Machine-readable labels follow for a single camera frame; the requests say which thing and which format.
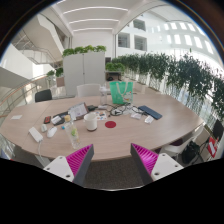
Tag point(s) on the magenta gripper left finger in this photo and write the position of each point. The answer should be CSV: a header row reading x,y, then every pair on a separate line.
x,y
73,167

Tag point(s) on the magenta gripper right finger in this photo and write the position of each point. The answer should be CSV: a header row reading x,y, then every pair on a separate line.
x,y
153,166

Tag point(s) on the clear plastic water bottle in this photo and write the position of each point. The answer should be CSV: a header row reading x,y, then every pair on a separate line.
x,y
71,131

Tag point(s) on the white chair right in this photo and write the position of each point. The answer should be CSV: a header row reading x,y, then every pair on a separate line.
x,y
177,147

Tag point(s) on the white computer mouse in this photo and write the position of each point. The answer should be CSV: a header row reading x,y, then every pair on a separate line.
x,y
51,132

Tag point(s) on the black backpack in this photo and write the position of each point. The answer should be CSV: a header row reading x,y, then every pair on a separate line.
x,y
190,152

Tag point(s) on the small white box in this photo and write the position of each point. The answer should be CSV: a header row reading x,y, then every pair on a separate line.
x,y
149,119

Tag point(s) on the small white earbud case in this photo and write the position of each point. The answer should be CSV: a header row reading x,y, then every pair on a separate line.
x,y
43,128

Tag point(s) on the white black device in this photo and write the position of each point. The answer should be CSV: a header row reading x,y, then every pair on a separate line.
x,y
56,120

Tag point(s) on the white ceramic mug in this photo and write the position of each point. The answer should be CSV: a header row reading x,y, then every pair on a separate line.
x,y
90,121

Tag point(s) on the white power adapter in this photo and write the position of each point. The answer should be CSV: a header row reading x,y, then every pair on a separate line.
x,y
35,134

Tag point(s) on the red round coaster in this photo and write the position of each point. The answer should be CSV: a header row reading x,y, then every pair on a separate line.
x,y
110,124

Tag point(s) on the red black phone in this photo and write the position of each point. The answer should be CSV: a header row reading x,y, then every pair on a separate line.
x,y
47,119

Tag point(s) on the tablet with stand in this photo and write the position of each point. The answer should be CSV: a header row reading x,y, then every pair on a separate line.
x,y
78,111

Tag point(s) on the dark blue notebook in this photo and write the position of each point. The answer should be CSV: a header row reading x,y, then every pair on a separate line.
x,y
150,112

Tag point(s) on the white office chair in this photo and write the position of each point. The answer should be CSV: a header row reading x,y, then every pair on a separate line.
x,y
88,90

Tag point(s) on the black office chair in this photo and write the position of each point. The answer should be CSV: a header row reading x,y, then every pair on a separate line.
x,y
44,95

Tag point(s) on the white paper card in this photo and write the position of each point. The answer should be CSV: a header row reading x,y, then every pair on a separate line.
x,y
16,117

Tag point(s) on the green tote bag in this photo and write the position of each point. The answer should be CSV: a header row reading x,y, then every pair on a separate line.
x,y
121,92

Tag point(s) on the clear plastic jar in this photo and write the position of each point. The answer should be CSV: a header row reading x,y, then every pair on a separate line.
x,y
103,95

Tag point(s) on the white cabinet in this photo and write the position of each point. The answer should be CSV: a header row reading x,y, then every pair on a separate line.
x,y
84,68

